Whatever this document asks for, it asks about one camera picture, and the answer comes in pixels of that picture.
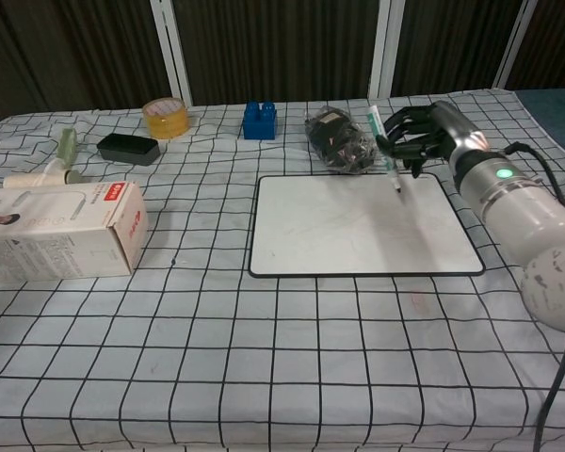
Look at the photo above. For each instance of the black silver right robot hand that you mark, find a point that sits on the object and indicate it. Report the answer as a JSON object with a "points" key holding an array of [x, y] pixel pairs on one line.
{"points": [[445, 129]]}

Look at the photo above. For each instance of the white green marker pen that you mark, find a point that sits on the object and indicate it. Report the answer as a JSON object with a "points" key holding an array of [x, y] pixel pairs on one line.
{"points": [[373, 120]]}

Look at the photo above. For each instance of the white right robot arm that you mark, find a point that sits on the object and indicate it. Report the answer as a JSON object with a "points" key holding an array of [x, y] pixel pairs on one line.
{"points": [[522, 207]]}

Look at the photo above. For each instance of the white whiteboard with black rim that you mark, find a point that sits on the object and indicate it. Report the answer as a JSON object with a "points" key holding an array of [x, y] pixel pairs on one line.
{"points": [[358, 226]]}

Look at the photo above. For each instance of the black eraser block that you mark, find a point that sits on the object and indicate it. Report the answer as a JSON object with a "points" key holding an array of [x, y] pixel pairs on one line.
{"points": [[127, 148]]}

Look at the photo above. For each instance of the blue table pad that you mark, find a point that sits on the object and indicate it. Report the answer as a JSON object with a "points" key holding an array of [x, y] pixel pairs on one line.
{"points": [[555, 117]]}

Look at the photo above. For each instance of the blue toy building brick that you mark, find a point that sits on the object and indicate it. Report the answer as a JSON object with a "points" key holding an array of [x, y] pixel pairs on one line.
{"points": [[259, 124]]}

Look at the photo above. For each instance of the yellow adhesive tape roll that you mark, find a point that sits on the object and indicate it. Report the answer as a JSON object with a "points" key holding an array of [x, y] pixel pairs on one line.
{"points": [[167, 122]]}

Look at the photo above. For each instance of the white black checked tablecloth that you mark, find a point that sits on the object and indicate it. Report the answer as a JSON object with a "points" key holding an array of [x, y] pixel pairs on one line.
{"points": [[263, 353]]}

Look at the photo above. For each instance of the white red lamp carton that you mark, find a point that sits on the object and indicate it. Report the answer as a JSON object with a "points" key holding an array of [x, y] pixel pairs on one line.
{"points": [[52, 235]]}

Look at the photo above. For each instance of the white partition post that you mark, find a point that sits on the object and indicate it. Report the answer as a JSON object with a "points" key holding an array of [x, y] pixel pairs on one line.
{"points": [[386, 47], [172, 52], [515, 44]]}

